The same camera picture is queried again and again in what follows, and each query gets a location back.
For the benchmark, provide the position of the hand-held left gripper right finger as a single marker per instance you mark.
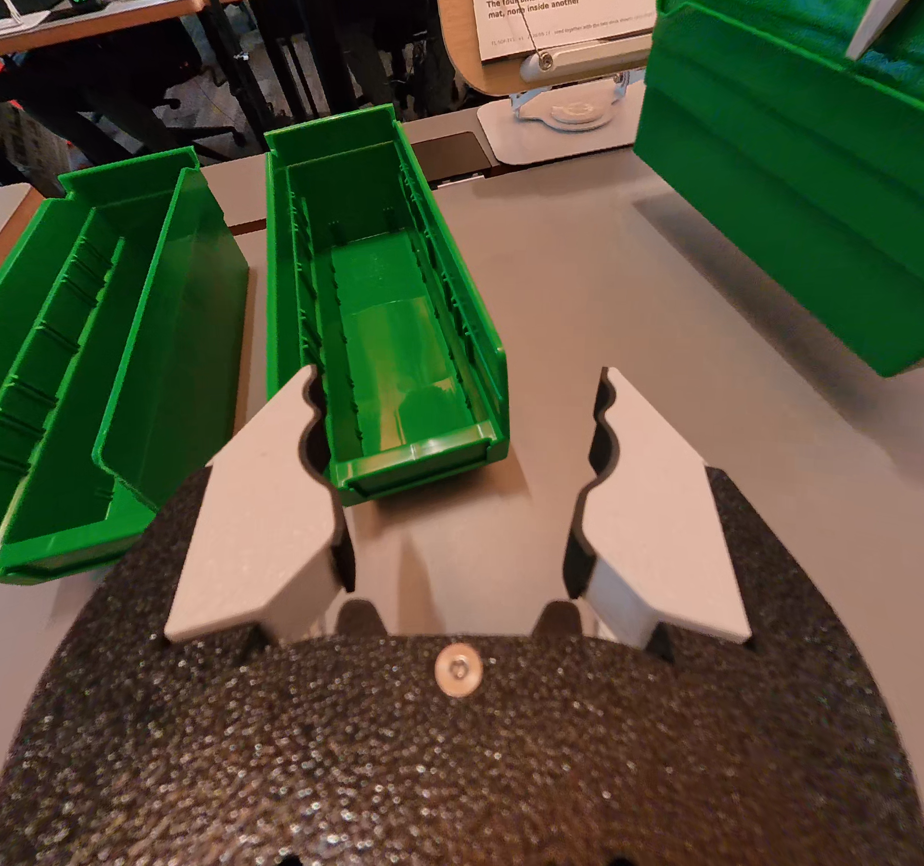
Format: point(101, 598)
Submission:
point(664, 549)

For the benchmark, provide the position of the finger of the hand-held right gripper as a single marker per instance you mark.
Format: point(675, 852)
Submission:
point(888, 0)

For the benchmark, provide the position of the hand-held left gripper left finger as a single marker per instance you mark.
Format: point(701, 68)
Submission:
point(246, 549)

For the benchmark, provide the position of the instruction sheet on stand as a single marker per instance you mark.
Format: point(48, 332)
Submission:
point(455, 14)

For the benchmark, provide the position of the black office chair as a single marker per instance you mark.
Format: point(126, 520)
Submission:
point(159, 101)

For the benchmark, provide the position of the green plastic bin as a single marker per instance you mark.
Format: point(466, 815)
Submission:
point(390, 346)
point(159, 375)
point(780, 43)
point(751, 202)

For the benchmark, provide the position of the black tripod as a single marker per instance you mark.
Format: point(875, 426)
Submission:
point(303, 29)

